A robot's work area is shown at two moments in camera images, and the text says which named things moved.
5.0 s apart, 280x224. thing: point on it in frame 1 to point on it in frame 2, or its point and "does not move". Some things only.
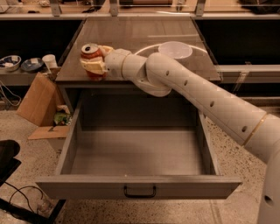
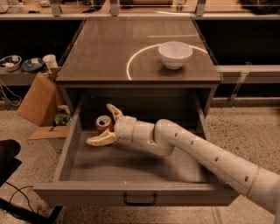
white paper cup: x=50 y=61 does not move
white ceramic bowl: x=175 y=49 does not move
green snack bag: x=62 y=118 does not move
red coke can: x=92 y=51 to x=104 y=122
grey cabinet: x=143 y=36 does not move
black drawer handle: x=140 y=196 to x=140 y=204
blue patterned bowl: x=10 y=63 does not move
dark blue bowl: x=31 y=64 does not move
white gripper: x=114 y=62 to x=124 y=129
